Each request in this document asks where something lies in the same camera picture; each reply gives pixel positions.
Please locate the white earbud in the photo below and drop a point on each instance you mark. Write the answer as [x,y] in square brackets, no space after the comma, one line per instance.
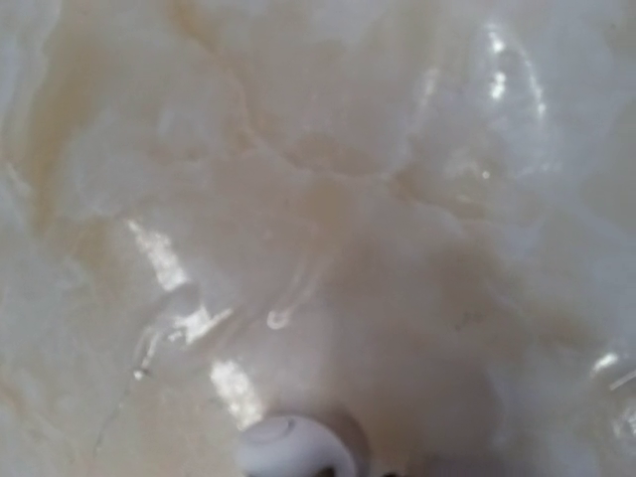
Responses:
[293,445]

